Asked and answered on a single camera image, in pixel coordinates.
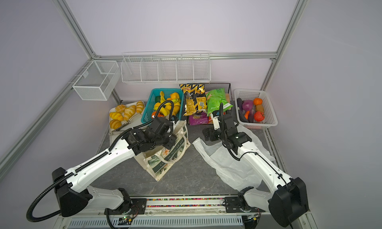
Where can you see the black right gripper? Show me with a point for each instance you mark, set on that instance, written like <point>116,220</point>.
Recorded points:
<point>207,132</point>

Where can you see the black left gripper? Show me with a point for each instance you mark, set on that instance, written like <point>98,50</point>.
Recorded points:
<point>172,138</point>

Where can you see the beige canvas tote bag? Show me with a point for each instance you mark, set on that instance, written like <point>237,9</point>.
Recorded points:
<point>160,159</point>

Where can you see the green snack bag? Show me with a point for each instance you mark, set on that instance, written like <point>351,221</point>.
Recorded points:
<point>215,98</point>

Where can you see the white plastic grocery bag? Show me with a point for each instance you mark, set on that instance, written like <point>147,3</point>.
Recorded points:
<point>222,174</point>

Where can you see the yellow black chips bag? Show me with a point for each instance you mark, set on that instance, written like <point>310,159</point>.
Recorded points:
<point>195,98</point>

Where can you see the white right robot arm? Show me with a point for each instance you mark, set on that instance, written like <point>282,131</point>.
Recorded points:
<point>287,200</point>

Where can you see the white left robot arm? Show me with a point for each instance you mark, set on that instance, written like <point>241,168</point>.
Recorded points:
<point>73,188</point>

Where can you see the teal plastic fruit basket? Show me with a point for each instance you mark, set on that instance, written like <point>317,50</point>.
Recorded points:
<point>149,109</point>

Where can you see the dark eggplant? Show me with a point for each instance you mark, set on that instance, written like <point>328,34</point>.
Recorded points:
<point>239,102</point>
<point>242,118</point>

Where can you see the purple sweet potato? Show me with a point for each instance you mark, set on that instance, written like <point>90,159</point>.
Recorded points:
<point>251,116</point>

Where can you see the purple snack bag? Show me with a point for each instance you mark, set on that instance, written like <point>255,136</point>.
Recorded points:
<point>198,118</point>

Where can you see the striped bread right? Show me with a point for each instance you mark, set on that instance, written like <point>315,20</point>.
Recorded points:
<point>140,106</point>

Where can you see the purple onion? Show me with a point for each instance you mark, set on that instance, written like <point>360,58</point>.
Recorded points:
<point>247,105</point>

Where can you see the red tomato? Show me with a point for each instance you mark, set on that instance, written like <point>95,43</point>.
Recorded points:
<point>259,116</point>

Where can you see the striped bread loaf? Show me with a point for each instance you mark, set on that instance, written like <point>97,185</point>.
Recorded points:
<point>129,112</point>

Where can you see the white bread tray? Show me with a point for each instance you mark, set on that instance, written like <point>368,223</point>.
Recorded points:
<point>136,119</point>

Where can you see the yellow banana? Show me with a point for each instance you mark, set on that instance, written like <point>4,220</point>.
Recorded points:
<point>163,99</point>

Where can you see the brown potato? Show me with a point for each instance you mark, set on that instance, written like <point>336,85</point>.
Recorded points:
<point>259,108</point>

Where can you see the orange fruit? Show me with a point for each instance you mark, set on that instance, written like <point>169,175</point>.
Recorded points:
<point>174,95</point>

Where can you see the orange pumpkin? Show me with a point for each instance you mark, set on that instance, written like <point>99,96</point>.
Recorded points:
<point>257,101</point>

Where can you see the croissant bread bottom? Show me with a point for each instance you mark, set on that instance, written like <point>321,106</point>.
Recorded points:
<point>115,124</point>

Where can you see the croissant bread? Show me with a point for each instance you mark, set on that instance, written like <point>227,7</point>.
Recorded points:
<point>115,124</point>
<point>120,108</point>
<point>116,116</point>

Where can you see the white plastic vegetable basket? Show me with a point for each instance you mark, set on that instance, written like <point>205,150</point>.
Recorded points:
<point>254,109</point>

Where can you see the croissant bread left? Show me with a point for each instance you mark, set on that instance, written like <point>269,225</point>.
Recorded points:
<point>116,116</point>

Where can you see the croissant bread top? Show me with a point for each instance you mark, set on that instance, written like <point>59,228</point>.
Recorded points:
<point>120,108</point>

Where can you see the black mesh wooden shelf rack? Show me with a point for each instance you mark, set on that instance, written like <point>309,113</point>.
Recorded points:
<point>208,88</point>

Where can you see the metal tongs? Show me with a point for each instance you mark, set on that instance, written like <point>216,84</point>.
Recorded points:
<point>125,125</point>

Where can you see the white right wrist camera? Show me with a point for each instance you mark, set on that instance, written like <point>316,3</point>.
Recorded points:
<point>215,117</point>

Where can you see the white wire wall rack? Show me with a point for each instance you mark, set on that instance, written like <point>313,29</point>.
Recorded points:
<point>166,67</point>

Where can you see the white mesh wall box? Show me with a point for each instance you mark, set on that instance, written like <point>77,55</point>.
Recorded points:
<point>98,80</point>

